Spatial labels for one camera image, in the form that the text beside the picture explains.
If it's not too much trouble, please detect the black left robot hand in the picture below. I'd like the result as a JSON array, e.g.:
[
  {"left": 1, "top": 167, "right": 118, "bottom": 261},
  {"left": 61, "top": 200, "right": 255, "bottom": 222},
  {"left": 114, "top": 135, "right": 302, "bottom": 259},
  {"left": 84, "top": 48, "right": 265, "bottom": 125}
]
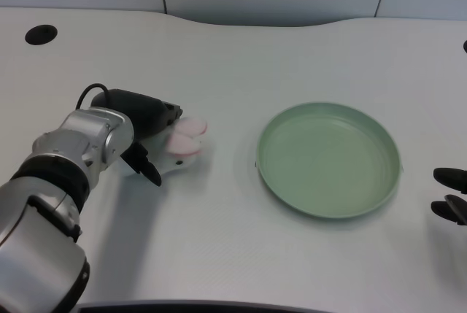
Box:
[{"left": 89, "top": 88, "right": 184, "bottom": 188}]

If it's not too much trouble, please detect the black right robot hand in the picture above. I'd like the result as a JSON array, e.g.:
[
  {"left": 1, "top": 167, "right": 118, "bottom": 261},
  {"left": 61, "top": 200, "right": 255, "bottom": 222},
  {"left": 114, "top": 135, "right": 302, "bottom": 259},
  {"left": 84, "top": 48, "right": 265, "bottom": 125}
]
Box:
[{"left": 430, "top": 167, "right": 467, "bottom": 226}]

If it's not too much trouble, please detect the white plush rabbit doll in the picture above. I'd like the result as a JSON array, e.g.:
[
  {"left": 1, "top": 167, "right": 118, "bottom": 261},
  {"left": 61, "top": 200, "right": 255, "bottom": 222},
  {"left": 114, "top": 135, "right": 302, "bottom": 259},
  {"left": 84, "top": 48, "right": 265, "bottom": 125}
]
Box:
[{"left": 119, "top": 116, "right": 209, "bottom": 177}]

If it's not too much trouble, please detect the green round plate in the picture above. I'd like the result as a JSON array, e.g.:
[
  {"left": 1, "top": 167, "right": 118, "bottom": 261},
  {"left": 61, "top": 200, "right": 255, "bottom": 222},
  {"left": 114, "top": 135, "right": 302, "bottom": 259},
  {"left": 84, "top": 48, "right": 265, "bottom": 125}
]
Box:
[{"left": 254, "top": 101, "right": 404, "bottom": 220}]

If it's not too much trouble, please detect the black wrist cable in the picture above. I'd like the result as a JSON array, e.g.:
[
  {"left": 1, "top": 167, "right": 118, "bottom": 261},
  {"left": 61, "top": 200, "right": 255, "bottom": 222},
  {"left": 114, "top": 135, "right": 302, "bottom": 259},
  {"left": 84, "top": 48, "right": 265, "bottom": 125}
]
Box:
[{"left": 74, "top": 83, "right": 110, "bottom": 110}]

